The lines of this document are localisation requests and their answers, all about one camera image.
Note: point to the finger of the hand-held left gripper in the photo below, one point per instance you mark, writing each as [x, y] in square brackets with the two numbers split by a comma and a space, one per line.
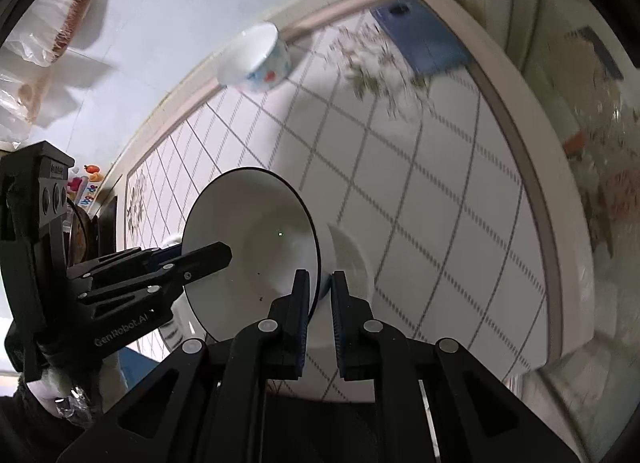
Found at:
[130, 258]
[200, 260]

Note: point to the white diamond pattern table cloth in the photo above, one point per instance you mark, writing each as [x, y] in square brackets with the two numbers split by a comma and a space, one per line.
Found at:
[425, 218]

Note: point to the white bowl dark blue rim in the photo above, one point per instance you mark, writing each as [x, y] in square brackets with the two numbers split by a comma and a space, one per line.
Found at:
[240, 233]

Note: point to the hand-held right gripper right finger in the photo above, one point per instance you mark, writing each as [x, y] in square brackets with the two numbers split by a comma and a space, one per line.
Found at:
[339, 315]

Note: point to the white bowl blue red print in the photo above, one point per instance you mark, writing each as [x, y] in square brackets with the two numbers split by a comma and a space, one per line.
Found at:
[250, 53]

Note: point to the black frying pan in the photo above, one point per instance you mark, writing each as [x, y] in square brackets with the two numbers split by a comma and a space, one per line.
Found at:
[77, 238]

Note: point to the plastic bag orange contents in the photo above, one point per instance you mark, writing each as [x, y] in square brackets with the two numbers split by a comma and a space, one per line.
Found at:
[30, 93]

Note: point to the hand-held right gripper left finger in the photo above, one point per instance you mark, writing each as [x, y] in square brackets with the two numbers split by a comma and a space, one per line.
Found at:
[302, 315]

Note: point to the crumpled clear plastic wrapper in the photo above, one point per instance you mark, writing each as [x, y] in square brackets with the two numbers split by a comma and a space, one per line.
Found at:
[375, 68]

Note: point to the patterned glass sliding door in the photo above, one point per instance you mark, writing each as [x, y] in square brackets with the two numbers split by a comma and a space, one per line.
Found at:
[600, 93]

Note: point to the blue smartphone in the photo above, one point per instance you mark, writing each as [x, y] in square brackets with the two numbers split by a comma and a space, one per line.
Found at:
[425, 40]

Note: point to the colourful wall stickers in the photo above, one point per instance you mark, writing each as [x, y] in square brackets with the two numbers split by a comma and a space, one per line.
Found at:
[87, 183]

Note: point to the plastic bag red contents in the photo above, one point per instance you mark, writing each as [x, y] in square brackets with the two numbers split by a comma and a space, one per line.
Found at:
[65, 28]

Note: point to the person's left forearm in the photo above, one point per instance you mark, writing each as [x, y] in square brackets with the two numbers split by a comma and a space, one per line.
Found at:
[30, 423]

